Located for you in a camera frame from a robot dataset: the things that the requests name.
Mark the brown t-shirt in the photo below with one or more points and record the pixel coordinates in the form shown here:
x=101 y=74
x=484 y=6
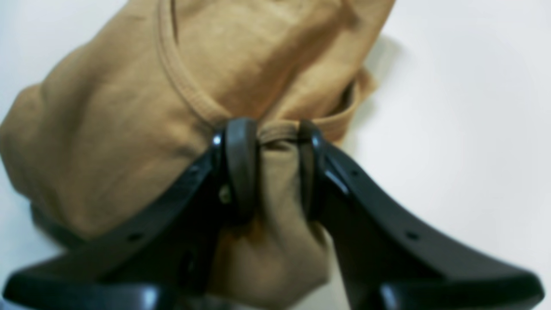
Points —
x=119 y=118

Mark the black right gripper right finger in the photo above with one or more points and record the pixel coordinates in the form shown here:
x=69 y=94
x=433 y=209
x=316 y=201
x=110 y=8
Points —
x=388 y=258

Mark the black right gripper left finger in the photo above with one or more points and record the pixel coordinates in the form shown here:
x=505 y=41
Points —
x=166 y=250

